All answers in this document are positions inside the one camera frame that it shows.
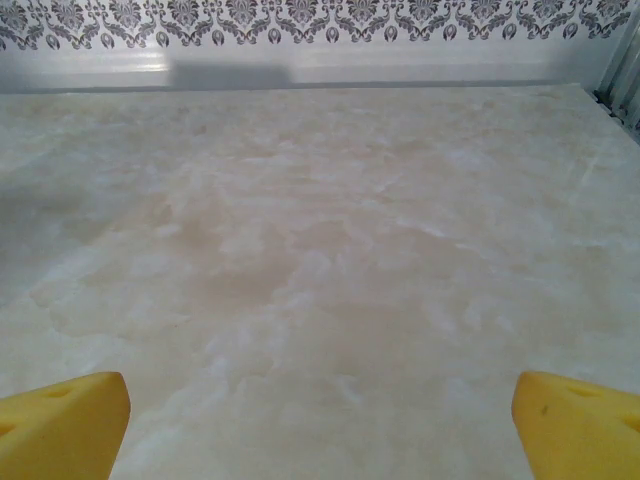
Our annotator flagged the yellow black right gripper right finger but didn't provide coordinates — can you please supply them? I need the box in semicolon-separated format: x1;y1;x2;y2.
511;369;640;480

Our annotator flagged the aluminium frame post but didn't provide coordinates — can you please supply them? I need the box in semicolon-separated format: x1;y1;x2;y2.
592;0;640;131

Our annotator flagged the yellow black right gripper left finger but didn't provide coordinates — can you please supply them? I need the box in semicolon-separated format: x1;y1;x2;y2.
0;370;133;480

